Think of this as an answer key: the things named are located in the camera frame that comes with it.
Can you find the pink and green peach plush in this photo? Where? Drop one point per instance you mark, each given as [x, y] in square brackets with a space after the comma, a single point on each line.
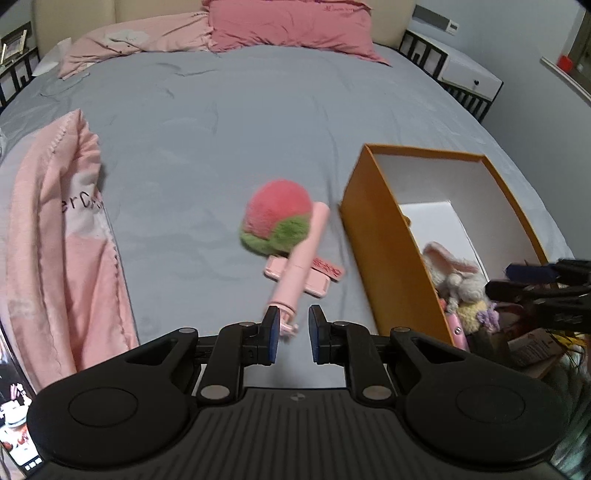
[277, 207]

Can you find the pink selfie stick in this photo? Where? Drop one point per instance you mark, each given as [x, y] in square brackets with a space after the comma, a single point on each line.
[300, 258]

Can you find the black smartphone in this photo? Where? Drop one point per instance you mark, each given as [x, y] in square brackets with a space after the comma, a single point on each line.
[16, 415]

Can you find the gold picture frame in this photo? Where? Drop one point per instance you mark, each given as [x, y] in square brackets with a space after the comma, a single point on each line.
[14, 46]

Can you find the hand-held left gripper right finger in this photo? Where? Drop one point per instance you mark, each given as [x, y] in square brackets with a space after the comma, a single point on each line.
[316, 334]

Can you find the white window sill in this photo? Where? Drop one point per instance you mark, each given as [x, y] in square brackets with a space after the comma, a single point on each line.
[568, 81]

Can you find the light pink blanket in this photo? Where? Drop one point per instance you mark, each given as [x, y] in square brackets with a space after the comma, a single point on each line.
[55, 240]

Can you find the colourful feather toy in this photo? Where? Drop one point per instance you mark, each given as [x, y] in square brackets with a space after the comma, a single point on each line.
[567, 344]

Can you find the grey bed sheet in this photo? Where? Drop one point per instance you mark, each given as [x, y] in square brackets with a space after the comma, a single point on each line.
[221, 120]

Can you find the dark pink pillow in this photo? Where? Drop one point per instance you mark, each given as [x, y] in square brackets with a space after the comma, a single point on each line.
[295, 27]

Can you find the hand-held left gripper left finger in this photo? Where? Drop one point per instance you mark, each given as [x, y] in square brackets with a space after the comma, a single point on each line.
[273, 337]

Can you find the black metal bed rail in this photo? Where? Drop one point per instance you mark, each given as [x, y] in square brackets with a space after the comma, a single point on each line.
[16, 78]

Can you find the light pink pillow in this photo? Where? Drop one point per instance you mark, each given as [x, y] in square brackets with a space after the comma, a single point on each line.
[138, 41]

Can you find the gold glitter box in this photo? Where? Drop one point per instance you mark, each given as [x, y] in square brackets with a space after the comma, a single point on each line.
[535, 348]

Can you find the white crocheted rabbit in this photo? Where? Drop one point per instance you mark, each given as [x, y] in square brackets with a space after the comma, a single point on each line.
[461, 281]

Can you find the orange cardboard box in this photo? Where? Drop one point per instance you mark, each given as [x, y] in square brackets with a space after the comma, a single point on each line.
[388, 240]

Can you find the small red object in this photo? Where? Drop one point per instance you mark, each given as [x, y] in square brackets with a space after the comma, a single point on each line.
[564, 63]

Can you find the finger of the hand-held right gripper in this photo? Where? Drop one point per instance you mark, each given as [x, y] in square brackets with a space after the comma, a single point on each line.
[535, 272]
[512, 290]

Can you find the white appliance with display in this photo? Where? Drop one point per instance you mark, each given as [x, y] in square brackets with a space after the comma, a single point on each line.
[434, 18]

